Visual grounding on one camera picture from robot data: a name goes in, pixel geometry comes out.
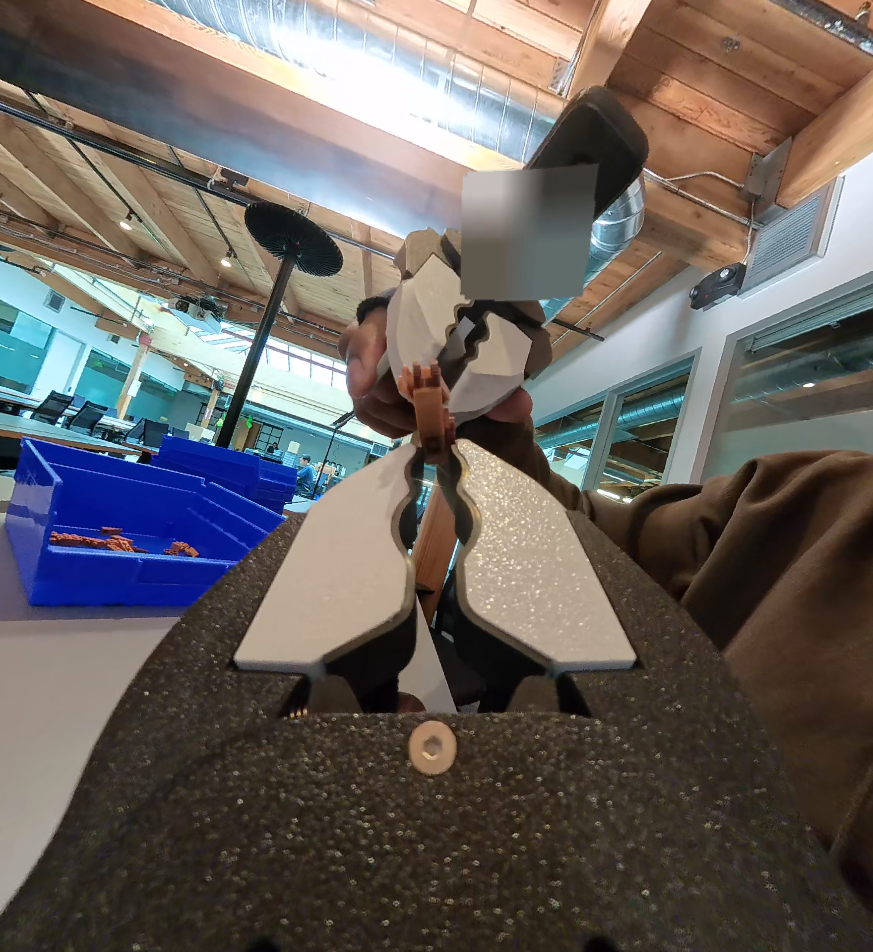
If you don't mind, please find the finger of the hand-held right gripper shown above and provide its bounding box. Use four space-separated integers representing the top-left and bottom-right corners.
446 305 537 428
386 253 470 395

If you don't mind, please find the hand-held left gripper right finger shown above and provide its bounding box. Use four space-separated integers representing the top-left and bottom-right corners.
452 438 640 673

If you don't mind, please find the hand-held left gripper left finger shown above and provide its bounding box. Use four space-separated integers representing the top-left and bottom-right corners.
233 444 418 678

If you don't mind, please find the brown brick assembly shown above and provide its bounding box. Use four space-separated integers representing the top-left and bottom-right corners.
398 363 463 623

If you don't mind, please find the blue plastic bin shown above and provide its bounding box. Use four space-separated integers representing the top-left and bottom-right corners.
4 438 292 609

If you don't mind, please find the heap of orange bricks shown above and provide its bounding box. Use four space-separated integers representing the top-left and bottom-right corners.
47 527 202 562

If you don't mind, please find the person's right forearm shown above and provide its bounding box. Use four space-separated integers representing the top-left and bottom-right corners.
459 402 873 923

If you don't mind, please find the stack of blue bins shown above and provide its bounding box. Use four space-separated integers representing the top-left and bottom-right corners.
151 433 304 517

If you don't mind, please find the black pole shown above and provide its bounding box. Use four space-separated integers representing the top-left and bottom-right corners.
214 200 345 450

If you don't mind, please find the ceiling projector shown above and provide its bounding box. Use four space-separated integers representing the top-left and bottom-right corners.
169 295 229 334

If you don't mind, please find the black office chair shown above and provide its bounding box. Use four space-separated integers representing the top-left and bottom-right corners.
28 389 173 450

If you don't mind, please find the wooden office table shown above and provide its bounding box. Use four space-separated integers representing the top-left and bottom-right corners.
0 402 162 474

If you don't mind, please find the grey wall vent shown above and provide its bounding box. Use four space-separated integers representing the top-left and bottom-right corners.
741 176 845 294

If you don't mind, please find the silver ventilation duct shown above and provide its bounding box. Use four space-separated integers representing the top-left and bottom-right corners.
139 0 649 291

